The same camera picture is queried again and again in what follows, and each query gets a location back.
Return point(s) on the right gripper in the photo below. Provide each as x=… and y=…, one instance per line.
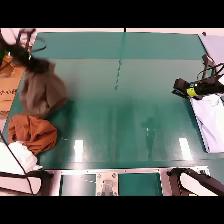
x=182, y=88

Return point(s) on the brown garment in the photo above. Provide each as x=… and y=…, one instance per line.
x=41, y=90

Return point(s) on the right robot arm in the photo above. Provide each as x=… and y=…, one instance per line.
x=210, y=87

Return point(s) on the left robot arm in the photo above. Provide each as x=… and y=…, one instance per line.
x=24, y=56

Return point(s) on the pale lilac garment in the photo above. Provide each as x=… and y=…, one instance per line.
x=211, y=120

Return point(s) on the orange garment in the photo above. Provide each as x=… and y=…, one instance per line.
x=33, y=131

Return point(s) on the cardboard box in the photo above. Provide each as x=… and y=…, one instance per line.
x=10, y=87

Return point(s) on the white garment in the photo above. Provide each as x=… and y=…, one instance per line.
x=16, y=156

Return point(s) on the silver frame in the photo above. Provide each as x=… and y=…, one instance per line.
x=106, y=181

